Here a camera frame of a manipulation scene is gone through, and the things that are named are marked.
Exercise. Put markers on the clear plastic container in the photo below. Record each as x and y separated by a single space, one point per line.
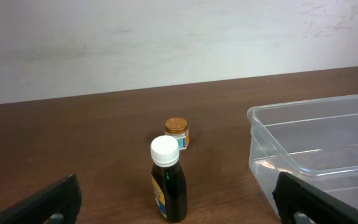
315 140

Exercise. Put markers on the small jar gold lid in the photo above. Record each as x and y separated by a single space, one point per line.
178 128

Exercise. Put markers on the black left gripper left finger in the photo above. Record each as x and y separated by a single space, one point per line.
57 203

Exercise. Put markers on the dark bottle white cap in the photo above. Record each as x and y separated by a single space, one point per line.
168 179

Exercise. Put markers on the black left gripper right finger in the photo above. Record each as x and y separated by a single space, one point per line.
299 202

